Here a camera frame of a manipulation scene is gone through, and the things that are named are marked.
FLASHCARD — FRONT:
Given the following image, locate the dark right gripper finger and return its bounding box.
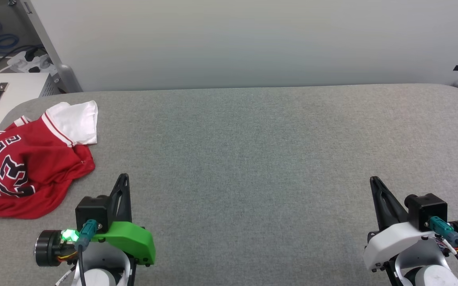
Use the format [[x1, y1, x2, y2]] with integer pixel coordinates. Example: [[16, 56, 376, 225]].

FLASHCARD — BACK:
[[374, 177, 409, 229], [369, 176, 390, 232]]

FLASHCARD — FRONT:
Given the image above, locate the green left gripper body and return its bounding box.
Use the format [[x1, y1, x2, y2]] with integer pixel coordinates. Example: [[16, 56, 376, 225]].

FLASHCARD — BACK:
[[88, 220, 156, 267]]

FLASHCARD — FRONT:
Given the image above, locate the white equipment box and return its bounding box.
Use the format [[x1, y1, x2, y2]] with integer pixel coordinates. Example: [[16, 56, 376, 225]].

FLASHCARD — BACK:
[[0, 72, 61, 138]]

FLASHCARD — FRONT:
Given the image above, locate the black cable with teal plug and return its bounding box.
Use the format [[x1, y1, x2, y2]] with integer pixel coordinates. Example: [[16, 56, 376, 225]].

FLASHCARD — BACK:
[[73, 219, 98, 286], [429, 216, 458, 274]]

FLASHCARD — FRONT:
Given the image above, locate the grey partition post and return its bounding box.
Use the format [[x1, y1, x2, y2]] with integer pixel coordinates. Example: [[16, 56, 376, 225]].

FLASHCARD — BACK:
[[8, 0, 83, 93]]

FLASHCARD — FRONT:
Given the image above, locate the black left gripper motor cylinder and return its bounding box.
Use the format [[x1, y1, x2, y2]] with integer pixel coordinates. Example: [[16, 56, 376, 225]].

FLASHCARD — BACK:
[[35, 229, 79, 267]]

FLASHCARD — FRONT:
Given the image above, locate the white power strip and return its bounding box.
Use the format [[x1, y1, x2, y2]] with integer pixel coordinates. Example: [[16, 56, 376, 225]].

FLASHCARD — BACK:
[[6, 51, 57, 75]]

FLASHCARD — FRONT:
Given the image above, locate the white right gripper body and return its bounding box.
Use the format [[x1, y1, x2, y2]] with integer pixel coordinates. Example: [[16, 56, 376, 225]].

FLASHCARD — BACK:
[[363, 221, 452, 272]]

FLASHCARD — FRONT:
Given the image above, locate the red and white basketball jersey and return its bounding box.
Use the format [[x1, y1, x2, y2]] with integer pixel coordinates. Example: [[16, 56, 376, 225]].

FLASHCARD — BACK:
[[0, 100, 99, 220]]

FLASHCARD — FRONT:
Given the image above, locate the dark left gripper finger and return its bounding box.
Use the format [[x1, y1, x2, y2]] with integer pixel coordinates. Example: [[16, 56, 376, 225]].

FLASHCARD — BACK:
[[109, 174, 124, 223], [122, 173, 133, 223]]

